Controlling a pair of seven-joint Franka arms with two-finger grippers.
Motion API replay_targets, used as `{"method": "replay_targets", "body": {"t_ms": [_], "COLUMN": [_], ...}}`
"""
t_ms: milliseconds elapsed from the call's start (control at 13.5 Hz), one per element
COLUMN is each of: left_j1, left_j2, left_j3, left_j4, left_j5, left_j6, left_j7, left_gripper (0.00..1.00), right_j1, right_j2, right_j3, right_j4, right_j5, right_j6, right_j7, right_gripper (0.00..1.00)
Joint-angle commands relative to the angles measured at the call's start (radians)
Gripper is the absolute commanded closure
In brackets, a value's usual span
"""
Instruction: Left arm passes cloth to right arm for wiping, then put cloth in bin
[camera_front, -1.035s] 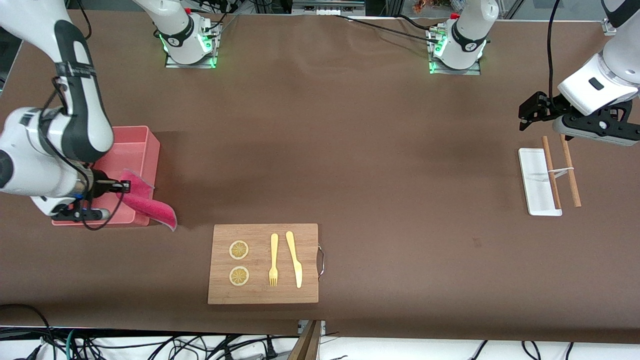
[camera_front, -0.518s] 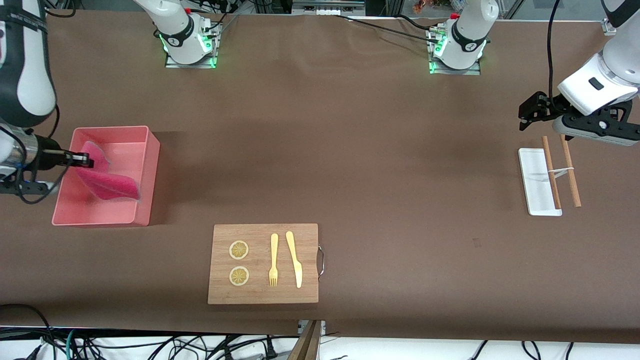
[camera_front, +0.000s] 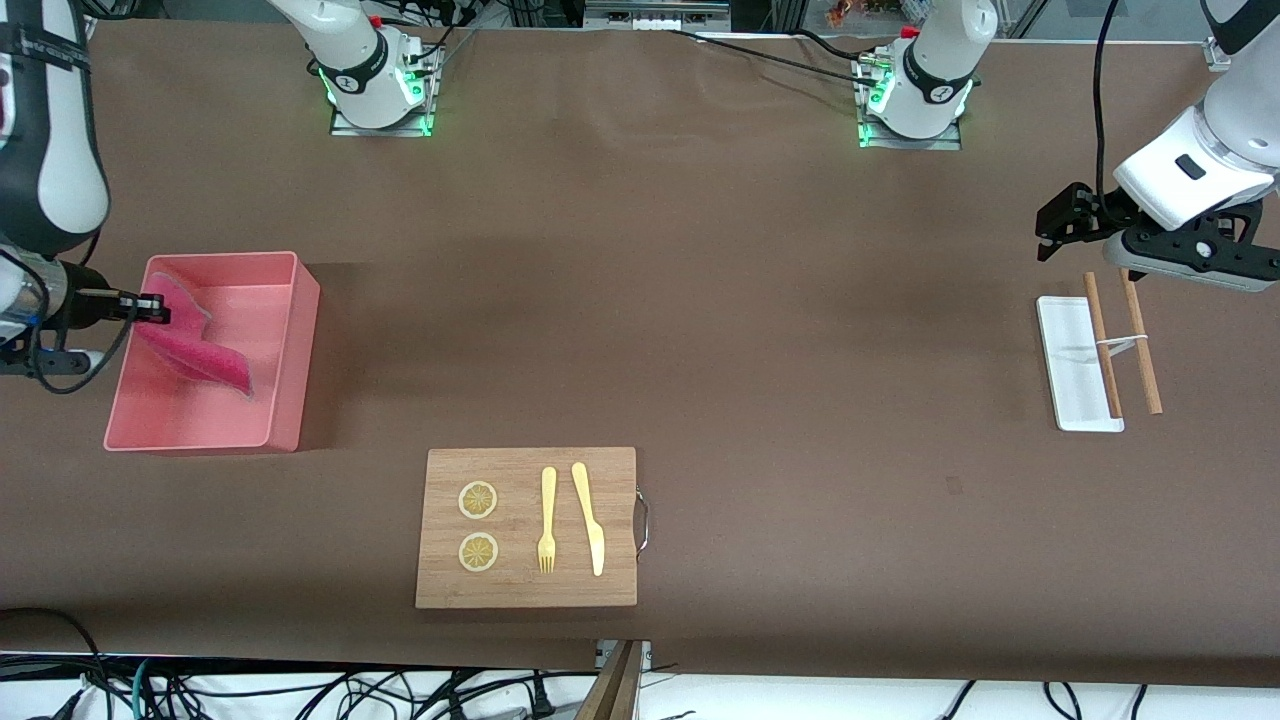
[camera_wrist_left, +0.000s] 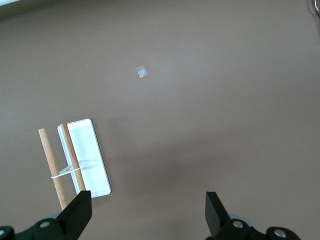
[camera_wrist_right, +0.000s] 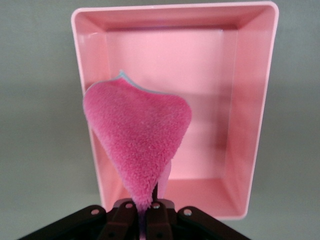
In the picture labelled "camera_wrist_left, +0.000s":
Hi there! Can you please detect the white rack base tray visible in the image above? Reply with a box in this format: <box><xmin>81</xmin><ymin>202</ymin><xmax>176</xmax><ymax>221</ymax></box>
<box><xmin>57</xmin><ymin>118</ymin><xmax>112</xmax><ymax>199</ymax></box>

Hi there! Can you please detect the clear tape patch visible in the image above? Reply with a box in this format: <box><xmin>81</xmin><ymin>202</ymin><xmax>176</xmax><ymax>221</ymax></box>
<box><xmin>136</xmin><ymin>65</ymin><xmax>149</xmax><ymax>79</ymax></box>

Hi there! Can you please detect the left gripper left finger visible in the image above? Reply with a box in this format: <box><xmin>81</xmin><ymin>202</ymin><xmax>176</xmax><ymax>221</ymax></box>
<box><xmin>29</xmin><ymin>190</ymin><xmax>93</xmax><ymax>240</ymax></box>

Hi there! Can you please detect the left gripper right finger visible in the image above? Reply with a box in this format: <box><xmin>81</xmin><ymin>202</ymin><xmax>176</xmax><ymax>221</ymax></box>
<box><xmin>205</xmin><ymin>191</ymin><xmax>253</xmax><ymax>240</ymax></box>

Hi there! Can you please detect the white rack wire bracket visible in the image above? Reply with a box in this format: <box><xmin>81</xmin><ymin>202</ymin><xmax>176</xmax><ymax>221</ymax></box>
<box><xmin>50</xmin><ymin>163</ymin><xmax>82</xmax><ymax>179</ymax></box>

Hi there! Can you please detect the wooden rack rod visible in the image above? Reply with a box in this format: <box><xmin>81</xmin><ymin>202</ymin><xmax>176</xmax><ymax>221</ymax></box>
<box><xmin>60</xmin><ymin>122</ymin><xmax>87</xmax><ymax>195</ymax></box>
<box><xmin>38</xmin><ymin>128</ymin><xmax>69</xmax><ymax>211</ymax></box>

